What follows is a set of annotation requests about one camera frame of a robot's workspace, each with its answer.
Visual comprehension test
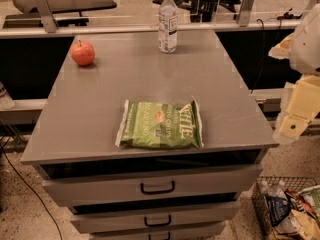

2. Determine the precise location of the green jalapeno chip bag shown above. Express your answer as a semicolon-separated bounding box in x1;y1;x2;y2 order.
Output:
115;100;204;150

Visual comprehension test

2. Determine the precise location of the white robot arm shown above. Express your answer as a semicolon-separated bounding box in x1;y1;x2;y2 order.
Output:
268;4;320;144

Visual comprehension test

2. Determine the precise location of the green snack bag in basket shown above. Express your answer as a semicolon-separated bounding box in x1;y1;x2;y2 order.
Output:
299;185;320;224

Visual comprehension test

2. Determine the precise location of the red snack bag in basket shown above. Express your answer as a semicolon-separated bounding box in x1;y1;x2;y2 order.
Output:
285;189;314;217

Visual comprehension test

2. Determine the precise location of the blue snack bag in basket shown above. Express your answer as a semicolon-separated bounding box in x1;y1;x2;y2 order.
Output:
265;188;291;226

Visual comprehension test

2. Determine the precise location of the top grey drawer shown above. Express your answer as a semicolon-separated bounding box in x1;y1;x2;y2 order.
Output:
43;164;262;207

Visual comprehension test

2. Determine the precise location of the grey drawer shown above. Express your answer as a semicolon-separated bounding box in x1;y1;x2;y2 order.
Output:
43;164;262;207
89;221;225;240
71;201;240;234

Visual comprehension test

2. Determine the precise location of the middle grey drawer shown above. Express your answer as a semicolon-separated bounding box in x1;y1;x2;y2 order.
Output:
71;201;240;234

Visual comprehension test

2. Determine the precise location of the grey drawer cabinet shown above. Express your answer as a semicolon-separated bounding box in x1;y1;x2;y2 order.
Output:
22;30;273;240

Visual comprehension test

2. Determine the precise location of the clear plastic water bottle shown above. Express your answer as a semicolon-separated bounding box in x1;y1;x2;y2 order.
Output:
158;0;178;53

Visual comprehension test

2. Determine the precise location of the bottom grey drawer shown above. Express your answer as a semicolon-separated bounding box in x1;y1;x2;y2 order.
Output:
89;221;225;240

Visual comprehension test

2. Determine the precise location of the red apple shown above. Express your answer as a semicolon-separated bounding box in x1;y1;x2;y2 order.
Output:
70;40;95;66

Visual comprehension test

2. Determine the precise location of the metal rail beam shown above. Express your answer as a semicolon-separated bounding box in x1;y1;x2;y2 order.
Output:
0;19;301;39

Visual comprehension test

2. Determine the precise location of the wire basket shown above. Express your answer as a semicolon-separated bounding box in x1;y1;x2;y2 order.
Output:
252;176;317;240

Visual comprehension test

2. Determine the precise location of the right grey bracket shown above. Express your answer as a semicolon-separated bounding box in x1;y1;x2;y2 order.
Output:
237;0;255;27

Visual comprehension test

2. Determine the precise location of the grey bracket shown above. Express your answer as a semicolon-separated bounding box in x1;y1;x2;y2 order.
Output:
237;0;255;27
34;0;58;33

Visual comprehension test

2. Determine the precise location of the black floor cable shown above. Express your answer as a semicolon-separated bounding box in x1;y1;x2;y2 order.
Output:
0;143;64;240

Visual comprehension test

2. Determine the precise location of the left grey bracket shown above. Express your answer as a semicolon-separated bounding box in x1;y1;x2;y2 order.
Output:
34;0;58;33

